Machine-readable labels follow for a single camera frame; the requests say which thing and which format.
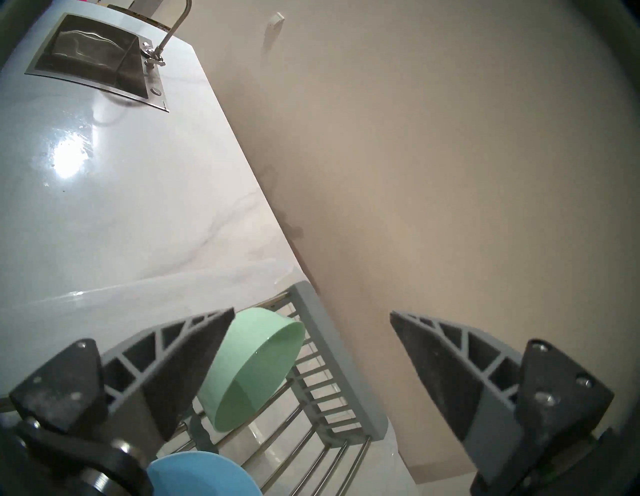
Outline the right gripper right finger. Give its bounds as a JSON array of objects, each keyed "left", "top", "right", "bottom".
[{"left": 390, "top": 310, "right": 615, "bottom": 479}]

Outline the blue plastic bowl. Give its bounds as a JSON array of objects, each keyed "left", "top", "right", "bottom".
[{"left": 146, "top": 450, "right": 263, "bottom": 496}]

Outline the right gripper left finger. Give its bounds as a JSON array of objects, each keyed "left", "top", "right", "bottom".
[{"left": 10, "top": 307, "right": 236, "bottom": 459}]

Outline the grey dish drying rack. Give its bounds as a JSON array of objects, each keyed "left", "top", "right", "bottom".
[{"left": 155, "top": 281, "right": 388, "bottom": 496}]

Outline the stainless steel sink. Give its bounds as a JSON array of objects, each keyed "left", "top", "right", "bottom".
[{"left": 25, "top": 12, "right": 170, "bottom": 113}]

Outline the steel gooseneck faucet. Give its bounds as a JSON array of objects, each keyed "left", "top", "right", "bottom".
[{"left": 141, "top": 0, "right": 193, "bottom": 68}]

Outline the green plastic bowl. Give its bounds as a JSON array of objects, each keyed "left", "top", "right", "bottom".
[{"left": 197, "top": 306, "right": 307, "bottom": 433}]

